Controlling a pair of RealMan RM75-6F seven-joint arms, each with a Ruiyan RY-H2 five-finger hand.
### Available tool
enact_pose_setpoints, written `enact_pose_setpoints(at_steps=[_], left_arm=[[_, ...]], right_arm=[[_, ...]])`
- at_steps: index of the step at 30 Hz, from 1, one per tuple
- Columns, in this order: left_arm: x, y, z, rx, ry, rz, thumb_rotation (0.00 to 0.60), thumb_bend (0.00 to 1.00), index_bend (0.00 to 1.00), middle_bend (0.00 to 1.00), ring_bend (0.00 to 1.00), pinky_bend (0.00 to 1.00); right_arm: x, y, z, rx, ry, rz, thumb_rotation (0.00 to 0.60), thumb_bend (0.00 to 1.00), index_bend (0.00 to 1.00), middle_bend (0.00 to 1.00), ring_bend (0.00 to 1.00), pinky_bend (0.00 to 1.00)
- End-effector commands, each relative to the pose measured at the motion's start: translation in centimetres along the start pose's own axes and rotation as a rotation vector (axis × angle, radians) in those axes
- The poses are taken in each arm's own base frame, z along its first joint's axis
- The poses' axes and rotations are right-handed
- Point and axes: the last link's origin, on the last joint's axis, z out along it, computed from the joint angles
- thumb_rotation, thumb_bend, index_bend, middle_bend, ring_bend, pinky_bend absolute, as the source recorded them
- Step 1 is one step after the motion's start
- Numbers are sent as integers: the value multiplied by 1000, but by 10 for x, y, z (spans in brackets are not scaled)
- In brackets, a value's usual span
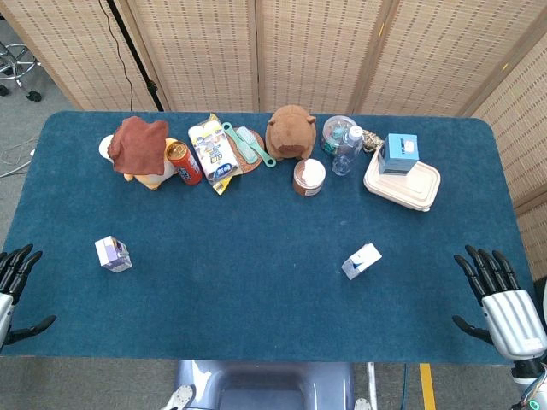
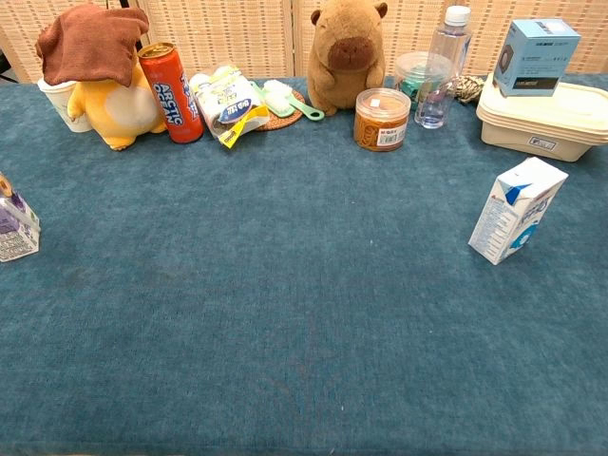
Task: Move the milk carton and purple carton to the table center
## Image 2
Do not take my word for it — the white blue milk carton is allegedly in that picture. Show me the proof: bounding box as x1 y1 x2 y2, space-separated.
468 156 570 266

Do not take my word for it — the bundle of twisted rope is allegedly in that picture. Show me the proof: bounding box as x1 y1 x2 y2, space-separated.
453 74 490 105

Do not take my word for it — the clear jar of rubber bands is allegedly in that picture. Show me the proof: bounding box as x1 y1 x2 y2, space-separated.
353 87 412 153

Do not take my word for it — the beige lidded food container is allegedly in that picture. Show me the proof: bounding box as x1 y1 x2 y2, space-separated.
475 73 608 163

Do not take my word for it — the teal table cloth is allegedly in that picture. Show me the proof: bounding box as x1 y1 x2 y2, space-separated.
0 73 608 456

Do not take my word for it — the clear plastic water bottle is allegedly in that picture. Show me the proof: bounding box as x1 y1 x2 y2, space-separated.
413 5 474 130

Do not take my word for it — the brown capybara plush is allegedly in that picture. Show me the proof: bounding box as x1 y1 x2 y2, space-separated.
306 0 390 117

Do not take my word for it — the round woven coaster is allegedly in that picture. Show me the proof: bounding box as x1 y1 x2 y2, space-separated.
254 87 306 132

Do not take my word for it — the bamboo folding screen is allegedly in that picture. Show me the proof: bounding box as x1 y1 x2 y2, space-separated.
0 0 608 85

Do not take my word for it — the purple white carton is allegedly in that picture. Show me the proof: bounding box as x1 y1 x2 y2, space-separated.
0 171 42 263

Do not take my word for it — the clear jar of teal clips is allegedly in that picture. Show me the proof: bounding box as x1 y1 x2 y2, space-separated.
392 50 452 113

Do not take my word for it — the green white brush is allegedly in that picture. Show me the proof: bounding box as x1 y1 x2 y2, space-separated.
249 80 326 122

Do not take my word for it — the light blue cardboard box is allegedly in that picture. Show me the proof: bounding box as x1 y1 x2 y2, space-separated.
491 18 582 99

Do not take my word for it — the brown towel cloth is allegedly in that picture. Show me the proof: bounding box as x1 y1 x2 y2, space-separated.
35 3 151 88

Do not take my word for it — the white bristle scrub brush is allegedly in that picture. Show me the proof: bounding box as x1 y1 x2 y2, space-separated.
262 79 298 118

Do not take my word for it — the yellow plush toy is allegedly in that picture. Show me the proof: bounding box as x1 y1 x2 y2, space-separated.
66 64 168 152

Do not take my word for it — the orange Arctic Ocean can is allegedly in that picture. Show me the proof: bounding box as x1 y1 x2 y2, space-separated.
137 42 205 144

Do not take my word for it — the white paper cup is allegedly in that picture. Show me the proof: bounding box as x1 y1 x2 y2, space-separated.
36 78 94 133

